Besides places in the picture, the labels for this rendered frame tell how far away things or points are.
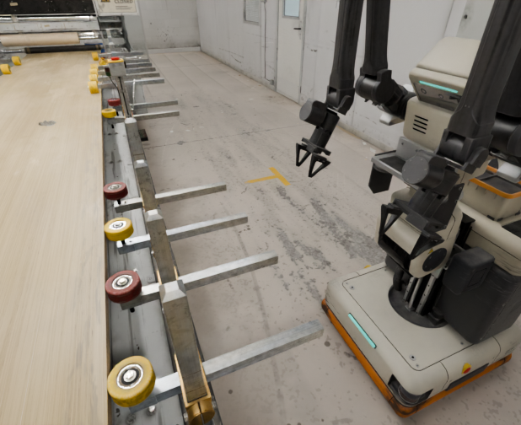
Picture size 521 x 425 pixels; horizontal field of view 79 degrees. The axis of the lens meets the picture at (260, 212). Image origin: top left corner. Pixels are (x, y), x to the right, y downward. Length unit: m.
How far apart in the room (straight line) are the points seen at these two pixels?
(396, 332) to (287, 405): 0.57
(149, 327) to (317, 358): 0.92
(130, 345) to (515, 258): 1.26
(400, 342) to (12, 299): 1.35
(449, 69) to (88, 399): 1.06
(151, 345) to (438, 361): 1.10
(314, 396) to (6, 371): 1.21
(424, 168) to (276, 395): 1.24
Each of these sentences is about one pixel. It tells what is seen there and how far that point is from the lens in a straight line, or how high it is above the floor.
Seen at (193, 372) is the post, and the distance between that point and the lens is 0.63.
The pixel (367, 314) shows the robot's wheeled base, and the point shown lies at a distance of 1.59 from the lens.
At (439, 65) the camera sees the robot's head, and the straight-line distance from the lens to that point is 1.01.
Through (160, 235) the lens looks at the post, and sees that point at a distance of 0.71.
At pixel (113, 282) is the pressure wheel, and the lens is 0.86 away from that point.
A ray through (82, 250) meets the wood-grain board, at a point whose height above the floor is 0.90.
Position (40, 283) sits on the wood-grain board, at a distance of 0.95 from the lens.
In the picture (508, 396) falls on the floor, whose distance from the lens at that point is 1.98.
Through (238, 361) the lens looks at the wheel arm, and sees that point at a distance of 0.74.
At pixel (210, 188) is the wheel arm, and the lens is 1.31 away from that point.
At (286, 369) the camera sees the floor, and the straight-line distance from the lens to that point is 1.70.
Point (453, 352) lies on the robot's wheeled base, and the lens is 1.61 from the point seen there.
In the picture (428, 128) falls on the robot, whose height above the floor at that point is 1.15.
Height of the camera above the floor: 1.48
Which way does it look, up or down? 35 degrees down
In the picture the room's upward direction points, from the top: straight up
